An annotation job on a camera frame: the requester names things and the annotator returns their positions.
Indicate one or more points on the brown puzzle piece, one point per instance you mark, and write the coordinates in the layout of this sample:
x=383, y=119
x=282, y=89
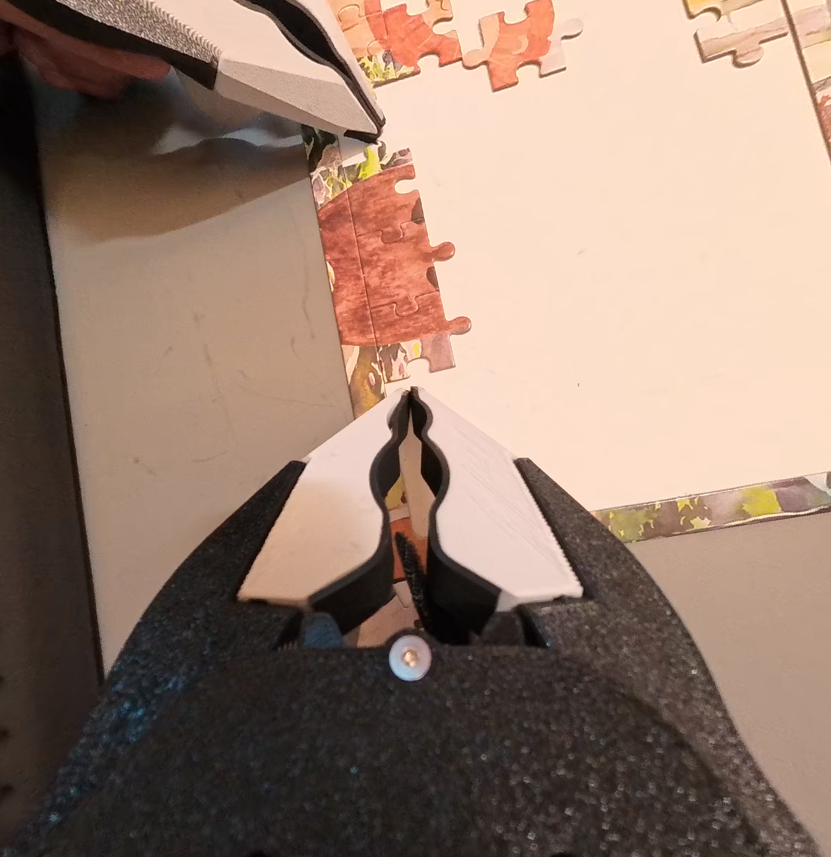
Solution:
x=402, y=268
x=415, y=321
x=382, y=207

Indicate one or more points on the orange and tan puzzle piece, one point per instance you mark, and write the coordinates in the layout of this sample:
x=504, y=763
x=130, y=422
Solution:
x=435, y=10

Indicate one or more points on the red curl-print puzzle piece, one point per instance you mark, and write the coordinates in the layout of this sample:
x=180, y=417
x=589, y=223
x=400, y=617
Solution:
x=415, y=40

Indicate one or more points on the green and yellow puzzle piece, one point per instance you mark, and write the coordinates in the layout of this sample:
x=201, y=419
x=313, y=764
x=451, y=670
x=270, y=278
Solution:
x=372, y=167

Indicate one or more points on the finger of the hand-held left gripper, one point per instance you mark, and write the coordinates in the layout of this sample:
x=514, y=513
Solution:
x=325, y=33
x=288, y=94

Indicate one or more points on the dark leafy puzzle piece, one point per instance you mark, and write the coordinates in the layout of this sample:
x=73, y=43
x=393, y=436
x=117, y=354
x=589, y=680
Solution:
x=382, y=70

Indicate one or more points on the yellow and grey puzzle piece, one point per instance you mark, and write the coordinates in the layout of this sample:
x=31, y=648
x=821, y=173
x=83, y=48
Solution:
x=737, y=30

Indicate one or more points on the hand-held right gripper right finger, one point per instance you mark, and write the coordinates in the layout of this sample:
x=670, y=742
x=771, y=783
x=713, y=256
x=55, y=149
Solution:
x=509, y=529

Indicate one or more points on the red and white puzzle piece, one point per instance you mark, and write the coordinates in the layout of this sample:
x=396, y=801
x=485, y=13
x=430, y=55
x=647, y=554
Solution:
x=516, y=40

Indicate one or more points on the cardboard puzzle frame tray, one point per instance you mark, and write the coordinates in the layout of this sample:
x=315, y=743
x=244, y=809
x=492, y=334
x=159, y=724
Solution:
x=623, y=268

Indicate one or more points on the person's left hand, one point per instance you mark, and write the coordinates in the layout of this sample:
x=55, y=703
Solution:
x=67, y=67

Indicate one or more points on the black dimpled chair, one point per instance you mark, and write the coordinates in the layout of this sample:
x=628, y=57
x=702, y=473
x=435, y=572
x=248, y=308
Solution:
x=27, y=468

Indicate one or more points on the grey desk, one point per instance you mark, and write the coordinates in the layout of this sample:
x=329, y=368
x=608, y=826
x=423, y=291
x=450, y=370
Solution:
x=188, y=335

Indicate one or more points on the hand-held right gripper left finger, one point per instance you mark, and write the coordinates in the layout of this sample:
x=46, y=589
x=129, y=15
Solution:
x=322, y=529

